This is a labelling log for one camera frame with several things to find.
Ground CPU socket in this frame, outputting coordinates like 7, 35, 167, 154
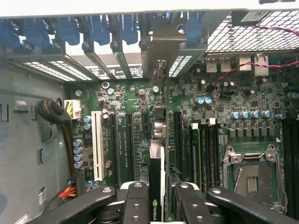
221, 144, 285, 206

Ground black RAM slot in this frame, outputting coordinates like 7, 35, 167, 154
210, 125, 220, 187
202, 125, 210, 187

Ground metal locking lever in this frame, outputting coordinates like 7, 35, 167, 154
273, 144, 289, 206

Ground black long expansion slot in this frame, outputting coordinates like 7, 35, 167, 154
173, 111, 185, 179
125, 113, 136, 182
109, 112, 121, 187

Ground white expansion slot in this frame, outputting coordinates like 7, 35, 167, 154
91, 111, 104, 182

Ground RAM stick with label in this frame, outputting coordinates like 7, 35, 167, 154
191, 123, 202, 189

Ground white power connector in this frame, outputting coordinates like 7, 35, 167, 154
63, 99, 82, 120

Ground black short expansion slot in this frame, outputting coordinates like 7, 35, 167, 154
142, 113, 150, 133

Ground green motherboard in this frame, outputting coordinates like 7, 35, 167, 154
65, 53, 299, 210

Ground silver USB port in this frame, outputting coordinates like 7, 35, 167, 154
219, 57, 232, 72
205, 57, 219, 73

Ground metal slot cover blank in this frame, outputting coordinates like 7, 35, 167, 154
139, 38, 153, 80
110, 40, 135, 79
81, 41, 118, 80

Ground silver network port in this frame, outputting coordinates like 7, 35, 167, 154
253, 53, 270, 77
238, 56, 253, 72

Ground blue card latch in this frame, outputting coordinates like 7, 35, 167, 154
186, 11, 204, 45
21, 18, 51, 49
88, 15, 111, 46
0, 18, 22, 49
55, 16, 81, 46
118, 14, 139, 45

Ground black open PC case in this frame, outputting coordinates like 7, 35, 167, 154
0, 0, 299, 224

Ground red yellow wire bundle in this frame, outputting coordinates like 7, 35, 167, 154
58, 179, 77, 199

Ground black sleeved power cable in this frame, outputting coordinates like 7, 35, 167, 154
36, 98, 76, 179

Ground red black twisted wire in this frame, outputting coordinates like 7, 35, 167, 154
211, 25, 299, 97

